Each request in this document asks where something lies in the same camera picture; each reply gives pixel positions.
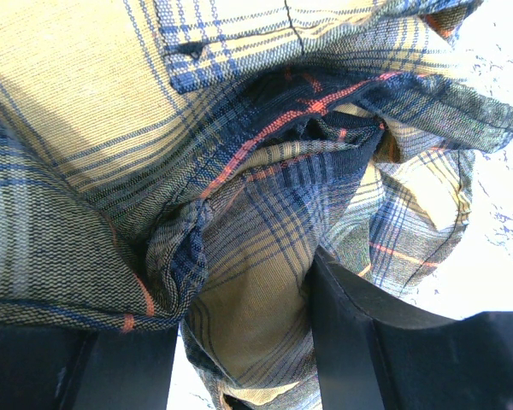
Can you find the yellow plaid shirt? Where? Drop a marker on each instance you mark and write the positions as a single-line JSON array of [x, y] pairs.
[[177, 164]]

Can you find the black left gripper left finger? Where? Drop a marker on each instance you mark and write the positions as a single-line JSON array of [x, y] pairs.
[[77, 367]]

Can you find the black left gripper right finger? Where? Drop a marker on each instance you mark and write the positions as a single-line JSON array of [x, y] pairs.
[[374, 351]]

